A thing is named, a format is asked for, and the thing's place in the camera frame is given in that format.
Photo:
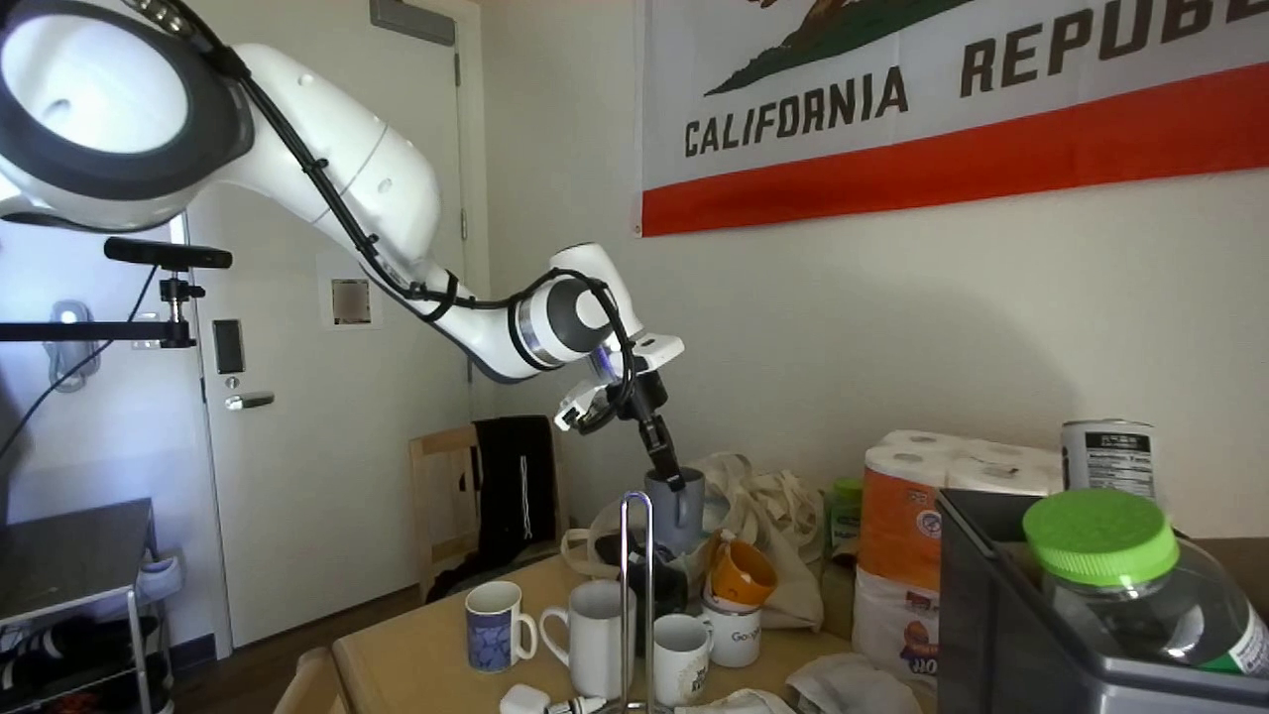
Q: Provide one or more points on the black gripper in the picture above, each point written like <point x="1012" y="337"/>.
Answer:
<point x="630" y="397"/>

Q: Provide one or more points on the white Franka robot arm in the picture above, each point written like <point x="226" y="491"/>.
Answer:
<point x="341" y="159"/>

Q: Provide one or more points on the black cup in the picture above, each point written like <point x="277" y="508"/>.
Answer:
<point x="643" y="582"/>

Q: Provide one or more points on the orange cup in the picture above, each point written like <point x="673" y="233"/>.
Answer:
<point x="743" y="573"/>

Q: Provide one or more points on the beige cloth tote bag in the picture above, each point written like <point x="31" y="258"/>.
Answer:
<point x="780" y="508"/>

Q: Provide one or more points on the green package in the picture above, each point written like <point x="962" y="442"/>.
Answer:
<point x="843" y="517"/>

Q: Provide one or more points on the white mug with print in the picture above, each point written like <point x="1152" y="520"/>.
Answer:
<point x="736" y="637"/>

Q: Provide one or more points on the tall white mug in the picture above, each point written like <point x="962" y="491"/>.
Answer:
<point x="596" y="640"/>

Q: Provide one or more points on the small white mug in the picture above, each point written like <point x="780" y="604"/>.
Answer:
<point x="680" y="660"/>

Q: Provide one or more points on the cardboard box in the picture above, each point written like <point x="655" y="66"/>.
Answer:
<point x="443" y="500"/>

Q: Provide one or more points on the blue printed mug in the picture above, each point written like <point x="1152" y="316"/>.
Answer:
<point x="494" y="628"/>

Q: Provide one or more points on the paper towel roll pack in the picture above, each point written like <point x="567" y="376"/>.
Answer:
<point x="897" y="529"/>

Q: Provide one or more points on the small white object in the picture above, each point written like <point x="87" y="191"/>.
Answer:
<point x="526" y="698"/>

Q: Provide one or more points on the crumpled white cloth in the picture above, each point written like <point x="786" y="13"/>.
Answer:
<point x="852" y="685"/>

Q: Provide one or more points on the white door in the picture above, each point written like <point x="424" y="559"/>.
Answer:
<point x="330" y="463"/>

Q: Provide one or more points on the small photo on door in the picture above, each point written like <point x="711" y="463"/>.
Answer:
<point x="350" y="302"/>

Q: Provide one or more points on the dark gray metal bin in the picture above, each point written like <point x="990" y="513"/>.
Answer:
<point x="992" y="619"/>

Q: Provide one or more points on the California Republic flag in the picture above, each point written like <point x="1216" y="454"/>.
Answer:
<point x="926" y="143"/>

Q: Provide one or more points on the black door keypad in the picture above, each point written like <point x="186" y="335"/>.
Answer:
<point x="226" y="347"/>

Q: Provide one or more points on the white canister dark label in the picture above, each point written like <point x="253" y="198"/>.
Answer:
<point x="1106" y="459"/>

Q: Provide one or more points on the green lid plastic jar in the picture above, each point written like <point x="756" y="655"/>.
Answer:
<point x="1098" y="537"/>

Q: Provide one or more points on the metal cart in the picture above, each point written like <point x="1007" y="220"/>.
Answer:
<point x="66" y="558"/>

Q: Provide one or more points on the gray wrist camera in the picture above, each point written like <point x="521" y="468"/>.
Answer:
<point x="579" y="413"/>

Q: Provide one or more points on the black camera boom mount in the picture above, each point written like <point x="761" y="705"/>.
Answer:
<point x="165" y="250"/>

